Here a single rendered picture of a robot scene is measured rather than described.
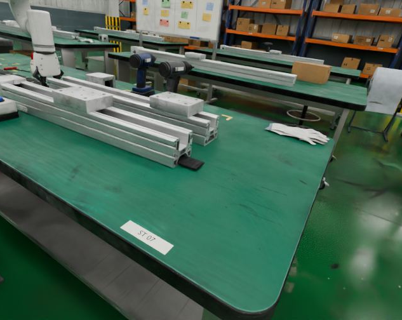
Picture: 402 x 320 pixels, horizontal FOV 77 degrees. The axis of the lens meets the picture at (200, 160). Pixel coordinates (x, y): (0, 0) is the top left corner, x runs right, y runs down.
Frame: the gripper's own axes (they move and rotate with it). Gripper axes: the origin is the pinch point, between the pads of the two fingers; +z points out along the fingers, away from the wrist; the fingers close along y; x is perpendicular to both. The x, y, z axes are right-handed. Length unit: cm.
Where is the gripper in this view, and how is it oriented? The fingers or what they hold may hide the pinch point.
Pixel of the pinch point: (51, 86)
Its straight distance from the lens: 144.9
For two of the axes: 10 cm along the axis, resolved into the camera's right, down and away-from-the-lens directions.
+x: 8.8, 3.0, -3.8
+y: -4.7, 3.7, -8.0
